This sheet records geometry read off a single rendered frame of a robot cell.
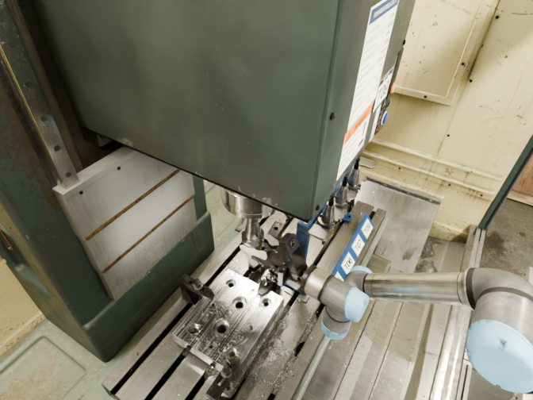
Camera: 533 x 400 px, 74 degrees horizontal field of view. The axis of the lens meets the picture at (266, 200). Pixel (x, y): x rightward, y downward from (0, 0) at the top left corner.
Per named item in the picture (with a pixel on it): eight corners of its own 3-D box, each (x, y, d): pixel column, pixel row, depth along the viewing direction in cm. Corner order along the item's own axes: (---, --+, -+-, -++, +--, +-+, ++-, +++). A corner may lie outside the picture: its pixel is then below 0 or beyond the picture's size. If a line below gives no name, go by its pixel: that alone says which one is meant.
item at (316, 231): (333, 232, 111) (334, 231, 110) (327, 244, 107) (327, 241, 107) (313, 224, 113) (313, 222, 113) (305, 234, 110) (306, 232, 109)
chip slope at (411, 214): (424, 237, 191) (441, 201, 173) (385, 344, 145) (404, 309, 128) (280, 182, 224) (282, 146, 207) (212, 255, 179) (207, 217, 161)
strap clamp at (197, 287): (217, 309, 124) (214, 283, 115) (212, 316, 122) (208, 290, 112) (189, 291, 129) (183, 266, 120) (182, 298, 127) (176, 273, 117)
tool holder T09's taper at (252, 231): (251, 225, 100) (251, 207, 96) (263, 232, 98) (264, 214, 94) (241, 234, 98) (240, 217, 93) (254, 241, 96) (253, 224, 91)
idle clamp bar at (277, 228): (285, 234, 152) (285, 224, 148) (256, 279, 134) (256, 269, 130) (274, 230, 153) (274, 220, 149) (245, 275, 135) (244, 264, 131)
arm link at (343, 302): (354, 332, 88) (361, 313, 82) (315, 308, 92) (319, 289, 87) (366, 309, 92) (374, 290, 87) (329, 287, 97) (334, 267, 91)
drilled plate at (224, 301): (283, 305, 121) (284, 298, 118) (235, 381, 103) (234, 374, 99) (228, 276, 130) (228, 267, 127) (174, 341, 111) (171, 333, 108)
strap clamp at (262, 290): (281, 285, 133) (283, 259, 123) (263, 312, 124) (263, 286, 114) (274, 281, 134) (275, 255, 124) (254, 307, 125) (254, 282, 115)
